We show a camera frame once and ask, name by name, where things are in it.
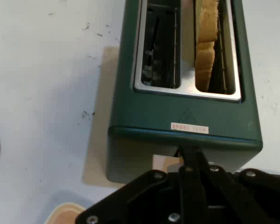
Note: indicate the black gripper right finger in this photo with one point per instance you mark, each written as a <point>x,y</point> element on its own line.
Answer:
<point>247,198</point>

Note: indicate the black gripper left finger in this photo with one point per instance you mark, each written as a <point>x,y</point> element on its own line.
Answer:
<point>140,198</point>

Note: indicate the tan flat mat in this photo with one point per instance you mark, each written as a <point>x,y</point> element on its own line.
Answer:
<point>100,140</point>

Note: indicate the beige round plate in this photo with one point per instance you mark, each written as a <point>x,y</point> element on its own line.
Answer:
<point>65,214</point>

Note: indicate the dark green two-slot toaster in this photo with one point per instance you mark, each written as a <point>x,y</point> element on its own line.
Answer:
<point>154,116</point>

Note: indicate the toasted bread slice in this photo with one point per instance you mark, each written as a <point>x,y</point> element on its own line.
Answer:
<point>205,58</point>

